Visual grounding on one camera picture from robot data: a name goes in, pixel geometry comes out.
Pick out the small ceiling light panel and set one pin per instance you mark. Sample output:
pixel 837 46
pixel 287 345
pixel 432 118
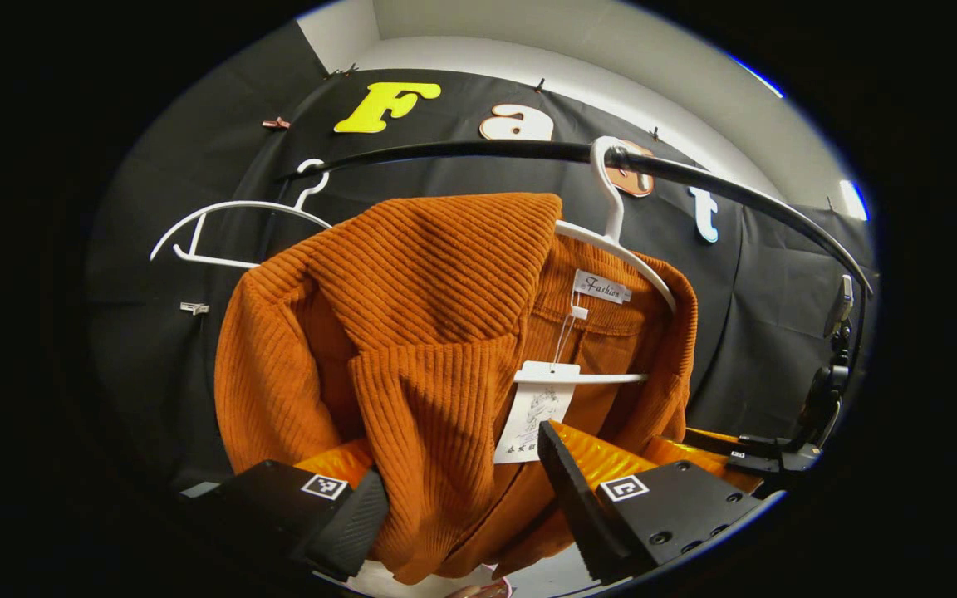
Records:
pixel 852 199

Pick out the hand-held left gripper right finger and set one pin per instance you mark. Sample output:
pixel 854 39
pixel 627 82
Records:
pixel 578 507

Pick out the black clothes rail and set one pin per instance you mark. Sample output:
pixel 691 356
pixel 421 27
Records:
pixel 487 149

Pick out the white clip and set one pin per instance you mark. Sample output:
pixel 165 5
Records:
pixel 194 308

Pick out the white hanger with crossbar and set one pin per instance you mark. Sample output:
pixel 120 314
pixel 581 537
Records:
pixel 614 220

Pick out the red clip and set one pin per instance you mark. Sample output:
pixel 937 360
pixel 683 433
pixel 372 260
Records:
pixel 277 124

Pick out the empty white hanger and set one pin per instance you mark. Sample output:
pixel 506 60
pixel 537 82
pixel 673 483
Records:
pixel 233 203

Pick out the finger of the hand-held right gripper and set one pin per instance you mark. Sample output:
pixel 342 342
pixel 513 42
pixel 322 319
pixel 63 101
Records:
pixel 719 465
pixel 744 442

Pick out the white paper hang tag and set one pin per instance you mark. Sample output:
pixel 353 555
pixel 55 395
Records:
pixel 532 415

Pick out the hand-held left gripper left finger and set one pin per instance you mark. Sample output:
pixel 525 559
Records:
pixel 354 523

